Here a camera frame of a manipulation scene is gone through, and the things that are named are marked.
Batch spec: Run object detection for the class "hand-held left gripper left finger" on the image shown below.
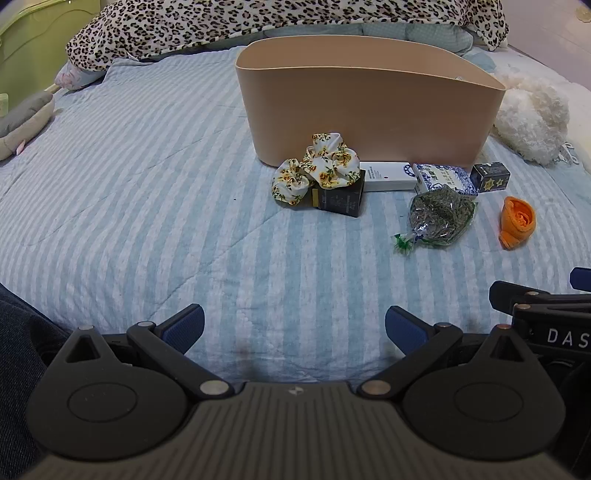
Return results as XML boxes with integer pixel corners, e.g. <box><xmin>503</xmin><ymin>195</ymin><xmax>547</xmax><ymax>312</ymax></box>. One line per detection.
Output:
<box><xmin>48</xmin><ymin>303</ymin><xmax>236</xmax><ymax>401</ymax></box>

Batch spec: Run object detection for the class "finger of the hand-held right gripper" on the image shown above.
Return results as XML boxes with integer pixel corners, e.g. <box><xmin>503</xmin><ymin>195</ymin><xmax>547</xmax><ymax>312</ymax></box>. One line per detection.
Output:
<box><xmin>488</xmin><ymin>280</ymin><xmax>552</xmax><ymax>317</ymax></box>
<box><xmin>569</xmin><ymin>266</ymin><xmax>591</xmax><ymax>293</ymax></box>

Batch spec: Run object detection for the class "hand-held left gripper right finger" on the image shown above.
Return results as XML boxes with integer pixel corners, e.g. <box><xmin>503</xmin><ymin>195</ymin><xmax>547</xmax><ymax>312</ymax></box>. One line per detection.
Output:
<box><xmin>356</xmin><ymin>305</ymin><xmax>546</xmax><ymax>400</ymax></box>

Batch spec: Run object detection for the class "orange cloth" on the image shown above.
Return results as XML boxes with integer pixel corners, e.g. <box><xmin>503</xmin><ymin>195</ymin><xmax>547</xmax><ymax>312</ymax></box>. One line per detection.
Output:
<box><xmin>499</xmin><ymin>196</ymin><xmax>537</xmax><ymax>251</ymax></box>

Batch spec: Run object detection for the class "clear bag of dried herbs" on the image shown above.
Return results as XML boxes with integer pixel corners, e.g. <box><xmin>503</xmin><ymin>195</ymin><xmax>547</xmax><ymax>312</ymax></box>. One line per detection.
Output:
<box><xmin>393</xmin><ymin>186</ymin><xmax>478</xmax><ymax>256</ymax></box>

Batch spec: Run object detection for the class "small black star-print box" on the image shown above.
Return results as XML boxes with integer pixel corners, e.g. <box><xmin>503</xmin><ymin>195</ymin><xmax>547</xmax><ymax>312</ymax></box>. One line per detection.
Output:
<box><xmin>470</xmin><ymin>161</ymin><xmax>511</xmax><ymax>193</ymax></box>

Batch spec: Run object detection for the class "blue and white patterned box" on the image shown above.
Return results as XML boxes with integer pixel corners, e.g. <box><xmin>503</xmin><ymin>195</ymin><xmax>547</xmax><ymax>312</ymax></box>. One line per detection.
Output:
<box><xmin>412</xmin><ymin>163</ymin><xmax>480</xmax><ymax>197</ymax></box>

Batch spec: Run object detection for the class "black gold-edged box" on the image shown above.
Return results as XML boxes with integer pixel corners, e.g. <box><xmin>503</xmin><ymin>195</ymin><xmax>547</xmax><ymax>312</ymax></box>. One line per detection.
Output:
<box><xmin>310</xmin><ymin>169</ymin><xmax>367</xmax><ymax>218</ymax></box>

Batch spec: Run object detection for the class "white box with blue emblem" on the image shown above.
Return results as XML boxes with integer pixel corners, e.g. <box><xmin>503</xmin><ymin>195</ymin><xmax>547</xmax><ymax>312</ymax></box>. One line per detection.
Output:
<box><xmin>358</xmin><ymin>161</ymin><xmax>419</xmax><ymax>193</ymax></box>

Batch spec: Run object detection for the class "floral fabric scrunchie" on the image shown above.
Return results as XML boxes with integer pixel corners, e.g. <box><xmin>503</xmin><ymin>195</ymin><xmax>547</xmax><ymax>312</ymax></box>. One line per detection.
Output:
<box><xmin>271</xmin><ymin>158</ymin><xmax>317</xmax><ymax>206</ymax></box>
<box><xmin>302</xmin><ymin>132</ymin><xmax>361</xmax><ymax>190</ymax></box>

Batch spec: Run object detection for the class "beige plastic basin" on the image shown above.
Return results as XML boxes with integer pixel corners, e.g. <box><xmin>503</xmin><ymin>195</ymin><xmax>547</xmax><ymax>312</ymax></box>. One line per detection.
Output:
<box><xmin>235</xmin><ymin>35</ymin><xmax>508</xmax><ymax>172</ymax></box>

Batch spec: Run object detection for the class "blue striped bed sheet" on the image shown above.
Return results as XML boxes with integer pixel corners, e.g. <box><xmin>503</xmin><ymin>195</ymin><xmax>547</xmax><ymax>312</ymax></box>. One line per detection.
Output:
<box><xmin>0</xmin><ymin>45</ymin><xmax>591</xmax><ymax>372</ymax></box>

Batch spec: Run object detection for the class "white fluffy plush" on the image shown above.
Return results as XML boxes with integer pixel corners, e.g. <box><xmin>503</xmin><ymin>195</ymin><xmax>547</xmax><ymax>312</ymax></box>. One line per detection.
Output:
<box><xmin>490</xmin><ymin>73</ymin><xmax>574</xmax><ymax>167</ymax></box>

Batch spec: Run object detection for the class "grey plush toy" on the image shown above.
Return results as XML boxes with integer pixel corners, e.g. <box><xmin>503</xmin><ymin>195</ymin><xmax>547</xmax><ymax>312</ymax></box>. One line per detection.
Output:
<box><xmin>0</xmin><ymin>89</ymin><xmax>59</xmax><ymax>161</ymax></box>

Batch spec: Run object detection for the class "pale pink pillow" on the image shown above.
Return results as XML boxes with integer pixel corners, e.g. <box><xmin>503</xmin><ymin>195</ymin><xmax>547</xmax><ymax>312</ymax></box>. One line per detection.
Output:
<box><xmin>54</xmin><ymin>61</ymin><xmax>106</xmax><ymax>91</ymax></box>

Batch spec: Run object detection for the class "leopard print blanket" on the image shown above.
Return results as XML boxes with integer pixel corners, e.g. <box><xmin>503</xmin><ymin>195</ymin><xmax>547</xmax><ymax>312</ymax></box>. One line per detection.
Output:
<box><xmin>66</xmin><ymin>0</ymin><xmax>510</xmax><ymax>73</ymax></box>

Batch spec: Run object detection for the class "light green cabinet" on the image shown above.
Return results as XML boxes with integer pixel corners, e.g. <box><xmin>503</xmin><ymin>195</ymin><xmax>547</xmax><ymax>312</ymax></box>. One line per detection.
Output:
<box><xmin>0</xmin><ymin>0</ymin><xmax>95</xmax><ymax>117</ymax></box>

